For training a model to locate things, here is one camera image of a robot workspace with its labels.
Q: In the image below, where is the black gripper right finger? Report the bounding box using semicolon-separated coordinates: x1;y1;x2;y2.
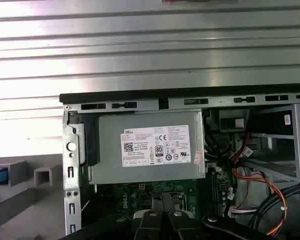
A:
165;193;273;240

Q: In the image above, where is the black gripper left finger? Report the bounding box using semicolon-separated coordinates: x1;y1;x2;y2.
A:
57;193;167;240

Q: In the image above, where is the CPU socket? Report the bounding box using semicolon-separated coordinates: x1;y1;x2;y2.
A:
151;191;188;213

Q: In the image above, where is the green motherboard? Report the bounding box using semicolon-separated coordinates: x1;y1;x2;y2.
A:
94;162;238;226

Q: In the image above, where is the black RAM slot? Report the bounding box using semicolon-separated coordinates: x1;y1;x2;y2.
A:
211;172;225;218
199;172;212;218

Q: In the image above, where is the grey power supply unit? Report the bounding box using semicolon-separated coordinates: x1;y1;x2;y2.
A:
88;109;206;186

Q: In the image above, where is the black PC case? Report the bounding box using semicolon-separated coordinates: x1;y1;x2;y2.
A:
59;86;300;240

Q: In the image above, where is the grey parts rack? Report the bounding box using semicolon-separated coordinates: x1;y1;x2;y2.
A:
0;153;66;240

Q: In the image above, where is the silver optical drive cage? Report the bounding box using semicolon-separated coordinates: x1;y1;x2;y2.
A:
242;103;300;183

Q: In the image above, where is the coloured power wire bundle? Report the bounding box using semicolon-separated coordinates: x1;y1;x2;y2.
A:
228;149;288;237

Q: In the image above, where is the black cable bundle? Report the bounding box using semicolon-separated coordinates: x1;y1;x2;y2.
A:
247;181;300;240

